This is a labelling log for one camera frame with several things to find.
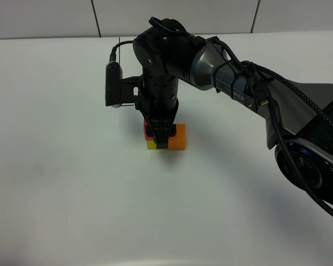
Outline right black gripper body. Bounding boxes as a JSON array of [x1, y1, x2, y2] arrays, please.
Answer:
[[138, 70, 179, 124]]

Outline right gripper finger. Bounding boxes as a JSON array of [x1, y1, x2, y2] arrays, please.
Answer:
[[169, 124, 177, 137], [146, 118, 172, 149]]

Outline orange block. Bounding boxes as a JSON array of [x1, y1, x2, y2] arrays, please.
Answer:
[[168, 124, 186, 150]]

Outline red block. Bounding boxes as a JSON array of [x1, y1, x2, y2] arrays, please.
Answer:
[[143, 120, 154, 142]]

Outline yellow block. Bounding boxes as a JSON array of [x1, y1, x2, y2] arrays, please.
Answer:
[[146, 140, 157, 150]]

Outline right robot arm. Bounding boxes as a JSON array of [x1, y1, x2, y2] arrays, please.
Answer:
[[133, 18, 333, 209]]

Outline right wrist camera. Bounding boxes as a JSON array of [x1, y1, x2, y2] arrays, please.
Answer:
[[105, 62, 140, 108]]

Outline right black camera cable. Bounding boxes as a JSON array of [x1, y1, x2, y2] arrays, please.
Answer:
[[108, 17, 333, 225]]

